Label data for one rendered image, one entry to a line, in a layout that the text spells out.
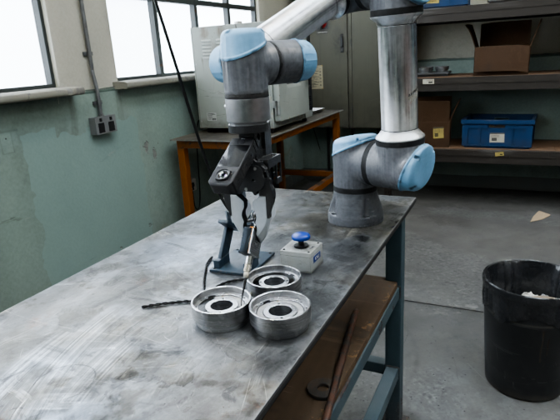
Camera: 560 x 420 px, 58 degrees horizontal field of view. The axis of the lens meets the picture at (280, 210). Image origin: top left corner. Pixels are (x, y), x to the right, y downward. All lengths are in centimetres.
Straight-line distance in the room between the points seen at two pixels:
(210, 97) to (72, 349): 256
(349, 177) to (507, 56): 298
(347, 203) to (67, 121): 173
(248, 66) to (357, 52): 386
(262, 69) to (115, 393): 54
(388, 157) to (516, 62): 301
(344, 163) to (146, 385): 77
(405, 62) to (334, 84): 357
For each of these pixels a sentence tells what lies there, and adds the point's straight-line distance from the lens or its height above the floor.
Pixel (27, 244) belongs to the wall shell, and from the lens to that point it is 262.
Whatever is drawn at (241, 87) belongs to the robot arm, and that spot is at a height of 120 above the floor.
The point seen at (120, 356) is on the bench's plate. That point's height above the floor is 80.
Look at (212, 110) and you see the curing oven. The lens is 332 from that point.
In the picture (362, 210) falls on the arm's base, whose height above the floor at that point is 84.
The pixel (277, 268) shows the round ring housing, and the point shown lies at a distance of 103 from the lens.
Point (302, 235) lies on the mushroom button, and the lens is 108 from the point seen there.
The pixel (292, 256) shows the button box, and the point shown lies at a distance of 108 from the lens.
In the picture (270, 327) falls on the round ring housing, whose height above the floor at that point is 83.
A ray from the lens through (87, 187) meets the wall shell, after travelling 282.
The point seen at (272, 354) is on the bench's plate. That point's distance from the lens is 82.
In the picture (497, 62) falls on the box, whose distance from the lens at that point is 419.
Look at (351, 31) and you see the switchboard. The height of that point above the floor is 139.
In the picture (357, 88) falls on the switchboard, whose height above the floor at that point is 91.
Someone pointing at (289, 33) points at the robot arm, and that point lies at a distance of 110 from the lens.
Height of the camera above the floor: 124
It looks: 17 degrees down
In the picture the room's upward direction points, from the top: 3 degrees counter-clockwise
